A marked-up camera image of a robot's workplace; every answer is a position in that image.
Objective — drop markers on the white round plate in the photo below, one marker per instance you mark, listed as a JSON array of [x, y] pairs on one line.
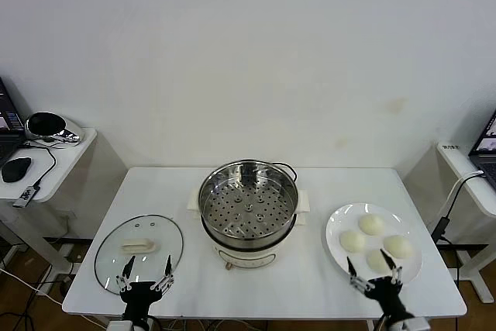
[[410, 226]]

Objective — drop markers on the black computer mouse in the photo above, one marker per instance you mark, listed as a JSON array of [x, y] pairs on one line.
[[16, 169]]

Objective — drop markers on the chrome and black round device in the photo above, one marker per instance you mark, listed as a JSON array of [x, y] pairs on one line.
[[46, 125]]

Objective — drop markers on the black laptop beside mouse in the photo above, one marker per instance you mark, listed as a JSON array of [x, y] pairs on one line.
[[7, 137]]

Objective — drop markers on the white side table with mouse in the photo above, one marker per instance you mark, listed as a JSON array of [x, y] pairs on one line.
[[64, 160]]

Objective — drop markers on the black hanging power adapter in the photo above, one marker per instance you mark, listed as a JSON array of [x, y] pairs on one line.
[[440, 227]]

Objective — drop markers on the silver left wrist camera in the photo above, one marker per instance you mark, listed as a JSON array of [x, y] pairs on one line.
[[118, 326]]

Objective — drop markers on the black laptop with white plug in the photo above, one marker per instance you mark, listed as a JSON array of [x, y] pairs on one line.
[[486, 152]]

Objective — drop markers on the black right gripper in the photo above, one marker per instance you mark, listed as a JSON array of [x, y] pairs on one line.
[[385, 294]]

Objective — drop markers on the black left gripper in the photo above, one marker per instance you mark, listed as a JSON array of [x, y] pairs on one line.
[[137, 296]]

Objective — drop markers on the perforated steel steamer basket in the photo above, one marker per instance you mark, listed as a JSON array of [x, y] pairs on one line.
[[248, 207]]

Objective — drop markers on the white side table with label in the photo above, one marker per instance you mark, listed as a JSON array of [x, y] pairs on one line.
[[484, 195]]

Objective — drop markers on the small grey usb hub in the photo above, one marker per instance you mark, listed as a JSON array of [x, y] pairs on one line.
[[26, 196]]

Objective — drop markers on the small printed table label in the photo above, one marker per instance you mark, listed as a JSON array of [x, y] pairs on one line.
[[449, 147]]

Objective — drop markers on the white steamed baozi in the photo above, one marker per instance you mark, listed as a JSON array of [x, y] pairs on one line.
[[352, 240], [398, 246], [371, 224], [376, 262]]

